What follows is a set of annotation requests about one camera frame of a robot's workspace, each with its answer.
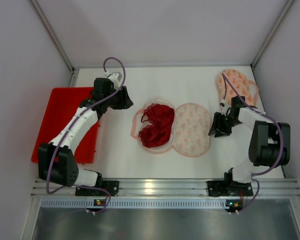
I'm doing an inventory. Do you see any right aluminium frame post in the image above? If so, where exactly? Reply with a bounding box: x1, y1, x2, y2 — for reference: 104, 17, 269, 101
250, 0, 297, 70

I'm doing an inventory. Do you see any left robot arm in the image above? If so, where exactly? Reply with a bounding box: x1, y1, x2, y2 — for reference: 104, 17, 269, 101
38, 72, 133, 187

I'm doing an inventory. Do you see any red plastic bin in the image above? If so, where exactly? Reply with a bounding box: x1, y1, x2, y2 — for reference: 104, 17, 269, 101
31, 87, 100, 164

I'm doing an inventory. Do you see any purple cable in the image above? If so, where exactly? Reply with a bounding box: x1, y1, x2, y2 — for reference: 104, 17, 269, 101
219, 74, 285, 213
46, 57, 127, 214

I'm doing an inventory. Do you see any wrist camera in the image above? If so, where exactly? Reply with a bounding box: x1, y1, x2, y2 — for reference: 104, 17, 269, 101
104, 71, 123, 83
220, 100, 231, 116

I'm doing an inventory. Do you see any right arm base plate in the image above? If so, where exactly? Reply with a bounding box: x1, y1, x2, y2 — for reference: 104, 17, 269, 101
207, 180, 254, 197

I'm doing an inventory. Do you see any dark red bra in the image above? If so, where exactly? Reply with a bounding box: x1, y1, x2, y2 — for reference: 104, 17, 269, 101
138, 103, 175, 148

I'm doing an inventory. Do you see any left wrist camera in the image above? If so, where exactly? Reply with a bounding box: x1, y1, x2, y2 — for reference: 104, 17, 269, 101
104, 71, 123, 83

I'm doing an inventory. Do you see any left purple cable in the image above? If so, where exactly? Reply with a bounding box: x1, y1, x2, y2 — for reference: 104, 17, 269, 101
46, 57, 127, 214

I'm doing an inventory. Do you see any aluminium frame post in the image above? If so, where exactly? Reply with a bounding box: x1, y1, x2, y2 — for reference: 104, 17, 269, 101
250, 0, 297, 70
28, 0, 75, 73

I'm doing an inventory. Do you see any perforated cable duct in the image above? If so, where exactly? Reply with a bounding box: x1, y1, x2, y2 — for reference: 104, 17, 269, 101
41, 198, 243, 209

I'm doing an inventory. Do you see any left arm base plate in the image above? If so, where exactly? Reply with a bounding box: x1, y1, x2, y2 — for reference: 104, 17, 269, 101
75, 178, 120, 197

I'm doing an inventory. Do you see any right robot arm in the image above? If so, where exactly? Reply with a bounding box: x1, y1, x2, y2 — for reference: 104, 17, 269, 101
207, 96, 291, 197

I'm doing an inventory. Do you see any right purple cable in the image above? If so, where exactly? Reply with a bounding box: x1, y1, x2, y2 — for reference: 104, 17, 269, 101
219, 74, 285, 213

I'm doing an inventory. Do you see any left aluminium frame post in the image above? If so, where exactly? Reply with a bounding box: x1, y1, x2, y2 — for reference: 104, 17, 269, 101
28, 0, 75, 73

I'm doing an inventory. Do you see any aluminium front rail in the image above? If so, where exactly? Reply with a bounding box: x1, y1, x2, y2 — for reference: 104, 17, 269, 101
31, 177, 300, 198

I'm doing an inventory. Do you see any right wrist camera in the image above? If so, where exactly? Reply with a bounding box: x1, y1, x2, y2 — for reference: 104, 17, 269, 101
220, 100, 231, 116

